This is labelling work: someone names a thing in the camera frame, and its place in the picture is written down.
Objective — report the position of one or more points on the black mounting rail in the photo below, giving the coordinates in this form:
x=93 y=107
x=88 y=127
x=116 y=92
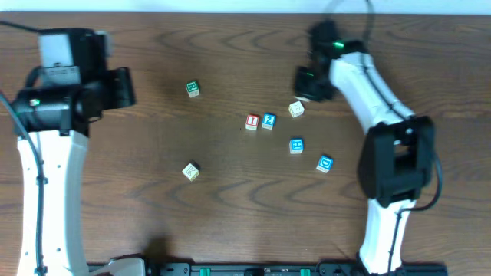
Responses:
x=140 y=265

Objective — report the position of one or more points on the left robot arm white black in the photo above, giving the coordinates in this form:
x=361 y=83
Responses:
x=61 y=98

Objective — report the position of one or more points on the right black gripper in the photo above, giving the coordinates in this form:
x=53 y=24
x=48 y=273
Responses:
x=304 y=84

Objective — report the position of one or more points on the cream wooden block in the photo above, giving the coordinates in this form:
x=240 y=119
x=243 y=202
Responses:
x=296 y=109

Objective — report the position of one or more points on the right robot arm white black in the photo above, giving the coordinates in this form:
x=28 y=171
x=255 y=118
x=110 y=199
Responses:
x=398 y=171

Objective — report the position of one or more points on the blue number 2 block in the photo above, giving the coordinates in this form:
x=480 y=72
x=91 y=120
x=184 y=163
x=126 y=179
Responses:
x=268 y=121

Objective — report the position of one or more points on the blue letter D block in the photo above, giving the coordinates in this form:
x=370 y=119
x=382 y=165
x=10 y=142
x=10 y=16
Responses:
x=324 y=164

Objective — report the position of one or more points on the green letter block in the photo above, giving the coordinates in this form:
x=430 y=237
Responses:
x=192 y=89

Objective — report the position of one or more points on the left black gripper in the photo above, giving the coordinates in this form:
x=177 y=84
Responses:
x=120 y=88

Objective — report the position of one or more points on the cream block with K drawing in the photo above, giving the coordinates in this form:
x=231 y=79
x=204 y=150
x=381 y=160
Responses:
x=191 y=171

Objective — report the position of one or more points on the blue letter H block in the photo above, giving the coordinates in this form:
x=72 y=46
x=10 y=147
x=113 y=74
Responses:
x=296 y=146

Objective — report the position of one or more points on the red letter I block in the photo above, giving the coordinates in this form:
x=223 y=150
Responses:
x=252 y=122

